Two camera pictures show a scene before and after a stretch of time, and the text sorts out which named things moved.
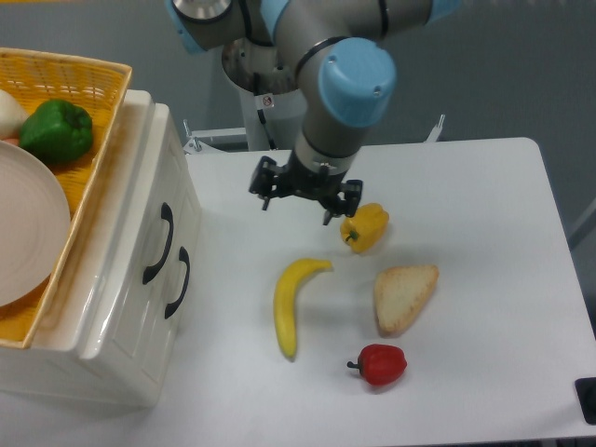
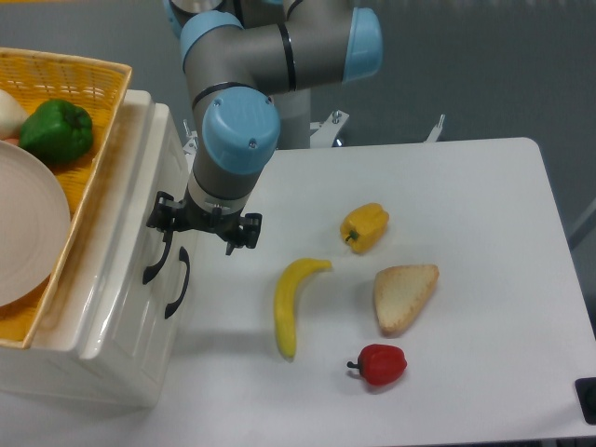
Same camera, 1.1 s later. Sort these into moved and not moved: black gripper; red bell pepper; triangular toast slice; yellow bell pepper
Moved: black gripper
Not moved: red bell pepper; yellow bell pepper; triangular toast slice
